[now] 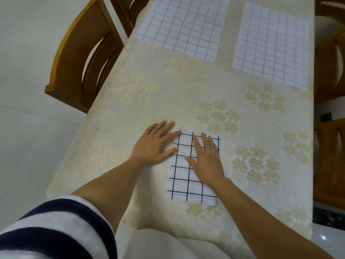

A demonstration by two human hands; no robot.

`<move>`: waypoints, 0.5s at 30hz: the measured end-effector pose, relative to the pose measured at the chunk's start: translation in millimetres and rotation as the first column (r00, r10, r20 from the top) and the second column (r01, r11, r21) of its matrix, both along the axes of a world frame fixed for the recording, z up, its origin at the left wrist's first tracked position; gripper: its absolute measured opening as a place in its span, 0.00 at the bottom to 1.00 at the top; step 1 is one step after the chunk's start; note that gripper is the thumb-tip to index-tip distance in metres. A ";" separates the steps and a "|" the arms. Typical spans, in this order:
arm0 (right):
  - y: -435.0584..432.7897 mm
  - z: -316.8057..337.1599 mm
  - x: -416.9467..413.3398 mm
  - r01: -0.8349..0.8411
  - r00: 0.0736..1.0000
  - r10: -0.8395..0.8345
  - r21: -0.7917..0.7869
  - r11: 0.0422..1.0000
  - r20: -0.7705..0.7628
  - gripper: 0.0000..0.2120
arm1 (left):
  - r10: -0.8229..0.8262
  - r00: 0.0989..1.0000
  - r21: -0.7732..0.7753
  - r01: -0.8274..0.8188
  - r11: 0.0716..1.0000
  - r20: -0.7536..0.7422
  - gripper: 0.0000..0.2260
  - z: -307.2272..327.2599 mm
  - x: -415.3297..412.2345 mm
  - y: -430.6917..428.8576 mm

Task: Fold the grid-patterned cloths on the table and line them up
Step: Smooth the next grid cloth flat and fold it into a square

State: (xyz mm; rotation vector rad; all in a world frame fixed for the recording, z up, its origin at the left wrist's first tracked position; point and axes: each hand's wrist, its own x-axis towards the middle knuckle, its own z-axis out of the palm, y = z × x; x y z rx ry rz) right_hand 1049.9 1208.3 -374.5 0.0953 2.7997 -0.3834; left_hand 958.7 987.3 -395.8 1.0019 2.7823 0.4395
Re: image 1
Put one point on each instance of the person's left hand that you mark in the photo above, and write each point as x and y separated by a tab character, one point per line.
153	148

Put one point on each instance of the person's right hand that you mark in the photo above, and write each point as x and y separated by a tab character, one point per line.
209	167

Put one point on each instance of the checked cloth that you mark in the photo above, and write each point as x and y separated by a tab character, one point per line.
186	24
183	186

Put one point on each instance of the person's right forearm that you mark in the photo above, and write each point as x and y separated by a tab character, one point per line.
264	226

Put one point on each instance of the person's left forearm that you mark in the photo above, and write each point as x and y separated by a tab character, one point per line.
113	191

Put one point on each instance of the table with cream floral tablecloth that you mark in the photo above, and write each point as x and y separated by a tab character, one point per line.
161	86

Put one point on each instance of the small black box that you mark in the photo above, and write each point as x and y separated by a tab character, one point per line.
325	117

